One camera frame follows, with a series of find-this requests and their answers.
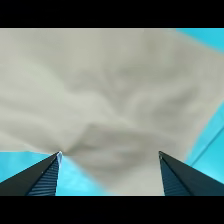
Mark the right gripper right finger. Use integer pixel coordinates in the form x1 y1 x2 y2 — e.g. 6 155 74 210
158 150 224 197

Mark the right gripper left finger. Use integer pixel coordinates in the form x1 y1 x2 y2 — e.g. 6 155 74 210
0 150 63 197

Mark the beige garment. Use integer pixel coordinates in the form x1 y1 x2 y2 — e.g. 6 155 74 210
0 27 224 197

